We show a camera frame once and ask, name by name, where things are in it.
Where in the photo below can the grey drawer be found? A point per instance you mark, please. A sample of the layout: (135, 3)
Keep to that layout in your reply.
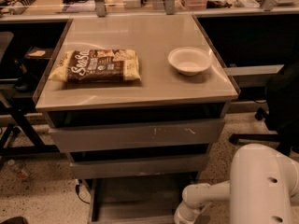
(139, 167)
(151, 199)
(137, 135)

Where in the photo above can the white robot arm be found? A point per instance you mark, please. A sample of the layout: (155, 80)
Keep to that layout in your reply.
(263, 186)

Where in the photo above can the black office chair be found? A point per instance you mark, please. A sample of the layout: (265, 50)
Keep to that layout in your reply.
(282, 97)

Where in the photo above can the plastic bottle on floor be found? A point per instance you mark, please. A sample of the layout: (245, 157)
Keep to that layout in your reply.
(18, 169)

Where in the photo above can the black desk frame left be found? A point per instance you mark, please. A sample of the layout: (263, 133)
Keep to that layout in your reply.
(37, 147)

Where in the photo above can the white paper bowl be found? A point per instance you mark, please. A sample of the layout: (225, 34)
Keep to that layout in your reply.
(190, 61)

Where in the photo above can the grey drawer cabinet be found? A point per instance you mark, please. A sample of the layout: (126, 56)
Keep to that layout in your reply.
(135, 95)

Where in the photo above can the brown yellow snack bag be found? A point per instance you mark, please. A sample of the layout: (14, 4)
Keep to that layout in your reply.
(97, 65)

